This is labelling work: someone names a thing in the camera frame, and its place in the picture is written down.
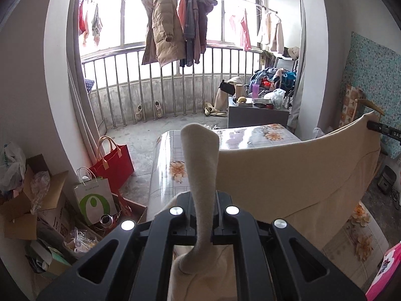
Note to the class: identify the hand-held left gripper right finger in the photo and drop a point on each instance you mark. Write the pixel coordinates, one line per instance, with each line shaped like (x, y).
(221, 225)

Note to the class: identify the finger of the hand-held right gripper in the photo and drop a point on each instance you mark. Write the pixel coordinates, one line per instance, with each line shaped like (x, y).
(379, 128)

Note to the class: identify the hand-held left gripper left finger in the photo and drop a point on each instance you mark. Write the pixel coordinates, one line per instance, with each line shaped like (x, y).
(188, 225)

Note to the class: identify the beige zip jacket black trim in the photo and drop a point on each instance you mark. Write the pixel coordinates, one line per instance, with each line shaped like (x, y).
(266, 169)

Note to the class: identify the pile of colourful clothes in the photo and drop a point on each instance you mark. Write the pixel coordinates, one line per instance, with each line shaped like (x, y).
(272, 78)

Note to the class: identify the hanging small clothes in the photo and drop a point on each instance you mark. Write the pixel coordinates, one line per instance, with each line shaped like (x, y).
(92, 25)

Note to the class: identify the wooden chair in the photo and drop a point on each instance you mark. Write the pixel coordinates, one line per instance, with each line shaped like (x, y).
(371, 106)

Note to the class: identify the small black heater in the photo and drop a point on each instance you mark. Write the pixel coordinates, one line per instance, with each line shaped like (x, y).
(387, 180)

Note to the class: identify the steel thermos bottle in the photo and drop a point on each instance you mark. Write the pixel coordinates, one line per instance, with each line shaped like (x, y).
(106, 221)

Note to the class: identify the white paper bag green print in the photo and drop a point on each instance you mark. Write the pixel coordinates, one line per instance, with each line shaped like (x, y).
(94, 202)

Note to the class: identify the red tote bag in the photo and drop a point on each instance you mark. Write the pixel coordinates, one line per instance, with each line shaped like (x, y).
(112, 163)

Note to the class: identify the wheelchair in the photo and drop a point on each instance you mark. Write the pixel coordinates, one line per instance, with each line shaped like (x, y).
(289, 69)

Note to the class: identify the crumpled clear plastic bag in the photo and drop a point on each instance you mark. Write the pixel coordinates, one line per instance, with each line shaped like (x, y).
(80, 241)

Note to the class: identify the grey window curtain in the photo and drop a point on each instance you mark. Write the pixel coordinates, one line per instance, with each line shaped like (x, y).
(297, 53)
(83, 100)

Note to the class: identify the beige cap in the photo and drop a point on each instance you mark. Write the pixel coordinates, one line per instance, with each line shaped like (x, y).
(293, 52)

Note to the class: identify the grey cabinet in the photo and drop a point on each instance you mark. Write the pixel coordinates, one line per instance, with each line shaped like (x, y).
(257, 116)

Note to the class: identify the beige high heel shoes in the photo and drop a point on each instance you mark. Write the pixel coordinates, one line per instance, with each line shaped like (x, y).
(213, 110)

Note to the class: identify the beige shoe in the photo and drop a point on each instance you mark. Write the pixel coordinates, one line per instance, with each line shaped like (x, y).
(158, 109)
(139, 113)

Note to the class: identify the beige bag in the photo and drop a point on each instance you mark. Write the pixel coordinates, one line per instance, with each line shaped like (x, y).
(224, 97)

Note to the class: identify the purple cup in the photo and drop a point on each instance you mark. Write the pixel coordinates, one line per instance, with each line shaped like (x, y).
(255, 91)

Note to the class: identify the green carton box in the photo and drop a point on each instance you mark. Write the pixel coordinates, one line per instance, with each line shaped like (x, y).
(53, 257)

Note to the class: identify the pink floral blanket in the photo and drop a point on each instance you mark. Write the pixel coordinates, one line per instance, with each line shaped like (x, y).
(387, 276)

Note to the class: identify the metal balcony railing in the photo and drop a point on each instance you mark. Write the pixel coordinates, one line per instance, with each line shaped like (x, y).
(175, 84)

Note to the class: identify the hanging cream garment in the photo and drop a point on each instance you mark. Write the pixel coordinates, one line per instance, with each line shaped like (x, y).
(271, 33)

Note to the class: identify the crumpled clear plastic wrap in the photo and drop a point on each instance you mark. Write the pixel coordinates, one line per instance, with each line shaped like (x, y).
(40, 188)

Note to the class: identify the open cardboard box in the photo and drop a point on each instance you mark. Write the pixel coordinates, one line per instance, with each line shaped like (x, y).
(22, 207)

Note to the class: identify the hanging pink garment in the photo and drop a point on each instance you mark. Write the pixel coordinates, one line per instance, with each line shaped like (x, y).
(240, 29)

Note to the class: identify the blue dotted cloth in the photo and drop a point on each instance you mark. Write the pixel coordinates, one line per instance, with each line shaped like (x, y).
(89, 85)

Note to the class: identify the white plastic bag green print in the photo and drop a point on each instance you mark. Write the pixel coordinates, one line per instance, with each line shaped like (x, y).
(11, 166)

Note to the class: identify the hanging khaki puffer coat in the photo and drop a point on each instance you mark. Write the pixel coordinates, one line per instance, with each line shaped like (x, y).
(163, 28)

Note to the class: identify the hanging dark jackets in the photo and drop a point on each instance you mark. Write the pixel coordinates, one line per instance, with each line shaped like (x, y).
(195, 25)

